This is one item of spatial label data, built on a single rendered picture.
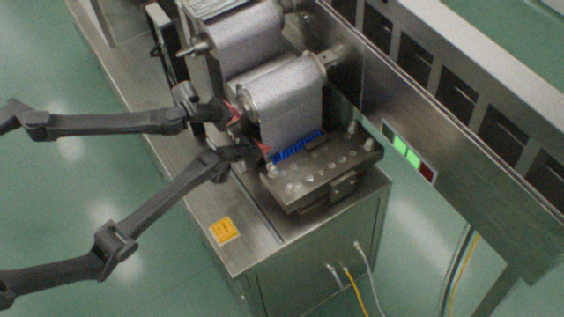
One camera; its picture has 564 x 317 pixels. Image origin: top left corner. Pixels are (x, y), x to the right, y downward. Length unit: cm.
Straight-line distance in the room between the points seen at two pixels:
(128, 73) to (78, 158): 112
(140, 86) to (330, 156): 93
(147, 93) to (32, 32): 231
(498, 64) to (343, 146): 74
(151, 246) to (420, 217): 145
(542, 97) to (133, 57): 178
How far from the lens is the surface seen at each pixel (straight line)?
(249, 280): 182
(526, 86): 120
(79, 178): 329
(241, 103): 161
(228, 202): 185
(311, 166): 175
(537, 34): 404
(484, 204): 146
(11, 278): 131
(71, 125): 153
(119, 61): 246
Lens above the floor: 247
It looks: 54 degrees down
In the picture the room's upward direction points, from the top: 7 degrees counter-clockwise
